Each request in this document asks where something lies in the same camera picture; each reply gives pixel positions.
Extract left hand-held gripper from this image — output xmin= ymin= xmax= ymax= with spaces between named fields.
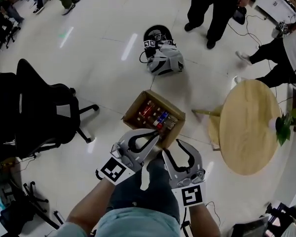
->
xmin=95 ymin=128 xmax=162 ymax=185

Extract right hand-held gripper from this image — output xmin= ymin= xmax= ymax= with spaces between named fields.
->
xmin=161 ymin=139 xmax=206 ymax=208

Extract brown cardboard box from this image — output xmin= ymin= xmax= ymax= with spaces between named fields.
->
xmin=122 ymin=89 xmax=186 ymax=150

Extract person's left forearm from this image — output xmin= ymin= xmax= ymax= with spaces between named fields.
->
xmin=66 ymin=179 xmax=115 ymax=232

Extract person's right forearm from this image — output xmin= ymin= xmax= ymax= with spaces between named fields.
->
xmin=187 ymin=202 xmax=222 ymax=237

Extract person's dark trouser legs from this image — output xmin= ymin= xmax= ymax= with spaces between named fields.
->
xmin=110 ymin=154 xmax=181 ymax=222

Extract person's light blue shirt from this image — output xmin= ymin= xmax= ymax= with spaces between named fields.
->
xmin=56 ymin=207 xmax=182 ymax=237

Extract round wooden table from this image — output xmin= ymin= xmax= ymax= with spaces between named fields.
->
xmin=192 ymin=79 xmax=282 ymax=176

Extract grey backpack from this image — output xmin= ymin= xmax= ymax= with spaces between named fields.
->
xmin=147 ymin=40 xmax=185 ymax=77

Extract spare hand-held gripper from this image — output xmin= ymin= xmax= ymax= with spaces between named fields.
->
xmin=143 ymin=39 xmax=157 ymax=50

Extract black office chair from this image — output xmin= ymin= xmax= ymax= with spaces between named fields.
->
xmin=0 ymin=59 xmax=100 ymax=159

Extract potted green plant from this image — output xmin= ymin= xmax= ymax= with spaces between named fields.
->
xmin=267 ymin=107 xmax=296 ymax=147

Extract black helmet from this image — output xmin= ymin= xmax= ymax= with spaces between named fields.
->
xmin=143 ymin=25 xmax=174 ymax=50

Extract black chair base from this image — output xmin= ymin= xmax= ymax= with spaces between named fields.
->
xmin=0 ymin=180 xmax=60 ymax=232

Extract black floor bag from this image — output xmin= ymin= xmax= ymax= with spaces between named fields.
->
xmin=232 ymin=5 xmax=248 ymax=26

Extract white cabinet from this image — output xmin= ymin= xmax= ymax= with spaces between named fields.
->
xmin=251 ymin=0 xmax=296 ymax=22

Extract black floor cable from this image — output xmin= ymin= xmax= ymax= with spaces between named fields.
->
xmin=226 ymin=13 xmax=262 ymax=47

